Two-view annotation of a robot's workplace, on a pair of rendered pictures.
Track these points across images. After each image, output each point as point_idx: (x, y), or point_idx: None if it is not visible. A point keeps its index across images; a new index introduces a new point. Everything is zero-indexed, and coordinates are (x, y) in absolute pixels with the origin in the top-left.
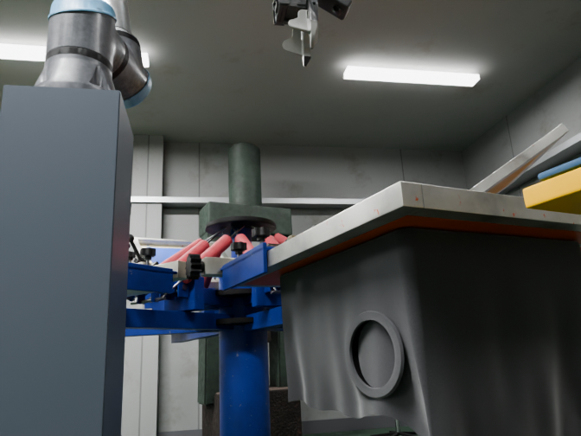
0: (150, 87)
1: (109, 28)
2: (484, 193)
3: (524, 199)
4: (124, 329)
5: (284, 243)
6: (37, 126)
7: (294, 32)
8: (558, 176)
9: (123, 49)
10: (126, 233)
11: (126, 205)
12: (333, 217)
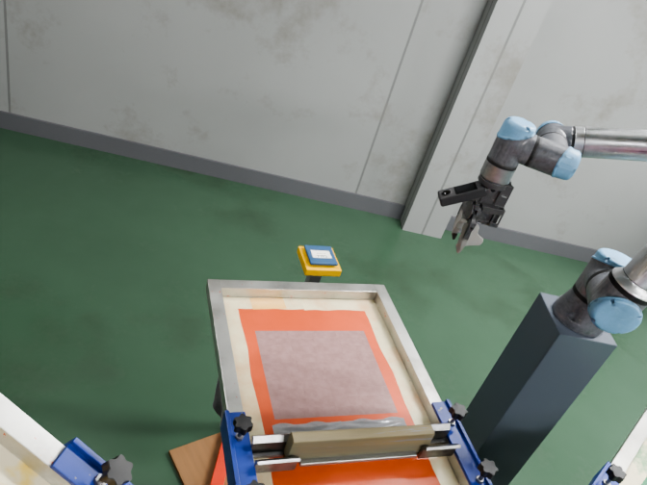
0: (590, 309)
1: (587, 265)
2: (338, 283)
3: (340, 273)
4: (499, 415)
5: (429, 378)
6: None
7: (477, 229)
8: (337, 261)
9: (587, 278)
10: (521, 373)
11: (527, 359)
12: (403, 325)
